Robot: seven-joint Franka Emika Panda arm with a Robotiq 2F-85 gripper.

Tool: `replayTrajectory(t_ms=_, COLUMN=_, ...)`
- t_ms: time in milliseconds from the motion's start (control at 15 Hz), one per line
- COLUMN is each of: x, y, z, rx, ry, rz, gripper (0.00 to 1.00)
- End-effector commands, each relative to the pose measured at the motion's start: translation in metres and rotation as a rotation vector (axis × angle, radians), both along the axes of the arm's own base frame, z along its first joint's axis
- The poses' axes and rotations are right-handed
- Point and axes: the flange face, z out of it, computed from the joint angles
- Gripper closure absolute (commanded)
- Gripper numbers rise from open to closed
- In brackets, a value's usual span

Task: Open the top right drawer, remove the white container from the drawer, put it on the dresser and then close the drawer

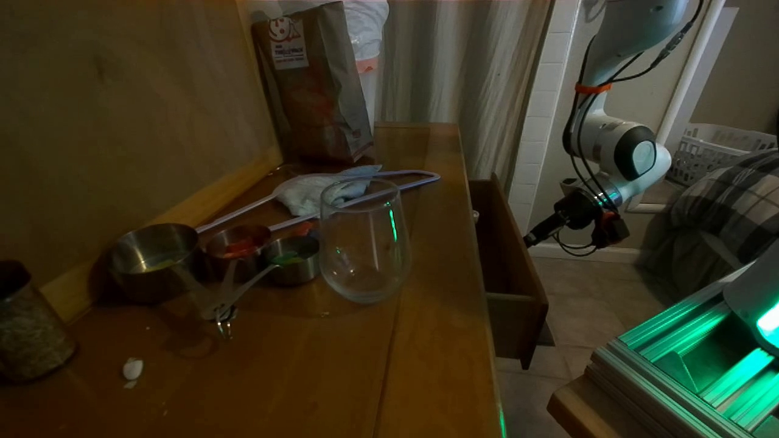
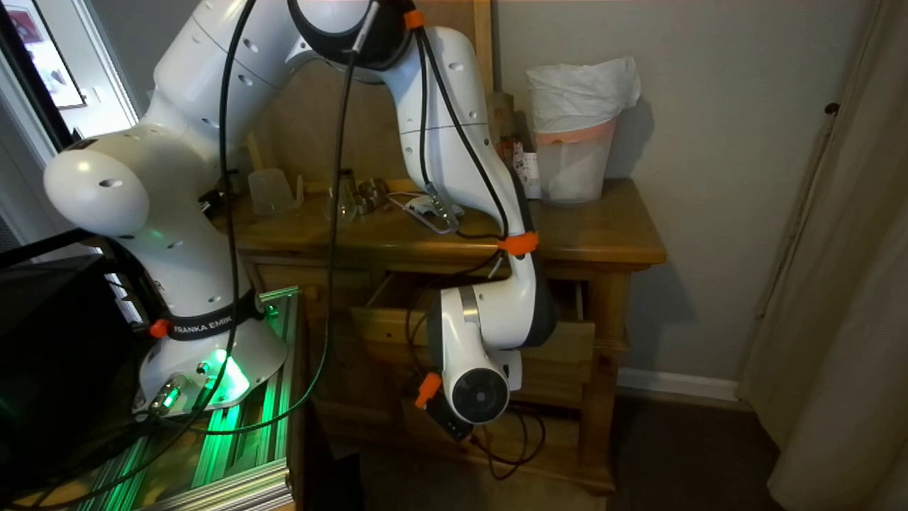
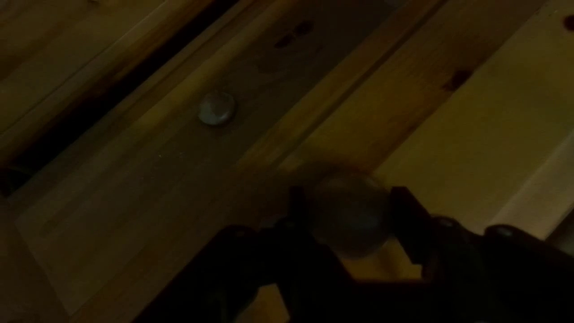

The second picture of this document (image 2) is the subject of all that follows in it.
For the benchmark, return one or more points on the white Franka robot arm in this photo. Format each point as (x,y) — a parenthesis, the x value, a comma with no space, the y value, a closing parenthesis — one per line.
(456,124)

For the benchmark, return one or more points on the wooden pine dresser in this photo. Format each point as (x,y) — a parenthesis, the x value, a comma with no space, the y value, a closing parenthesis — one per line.
(605,236)

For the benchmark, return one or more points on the small steel measuring cup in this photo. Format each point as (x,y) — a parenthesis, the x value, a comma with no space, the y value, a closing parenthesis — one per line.
(379,196)

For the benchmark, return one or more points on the small white bottle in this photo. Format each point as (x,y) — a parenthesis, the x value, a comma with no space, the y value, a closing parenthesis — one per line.
(531,173)

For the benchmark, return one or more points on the clear glass tumbler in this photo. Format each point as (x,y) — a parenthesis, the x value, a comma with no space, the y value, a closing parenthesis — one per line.
(345,202)

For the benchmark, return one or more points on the white bin with liner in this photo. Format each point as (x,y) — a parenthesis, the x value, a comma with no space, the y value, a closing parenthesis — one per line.
(582,104)

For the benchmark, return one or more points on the wooden backboard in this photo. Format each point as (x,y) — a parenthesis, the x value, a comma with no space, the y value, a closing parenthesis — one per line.
(301,124)

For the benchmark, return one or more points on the black box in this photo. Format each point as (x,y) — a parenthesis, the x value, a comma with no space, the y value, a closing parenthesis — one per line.
(57,359)

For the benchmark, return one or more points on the black camera on stand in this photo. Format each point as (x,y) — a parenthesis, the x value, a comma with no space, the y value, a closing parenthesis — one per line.
(220,185)

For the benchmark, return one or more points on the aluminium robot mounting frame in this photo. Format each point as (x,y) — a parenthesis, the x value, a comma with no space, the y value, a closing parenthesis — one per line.
(256,445)

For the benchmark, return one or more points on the white picture frame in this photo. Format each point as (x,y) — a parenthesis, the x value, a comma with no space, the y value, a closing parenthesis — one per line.
(94,59)

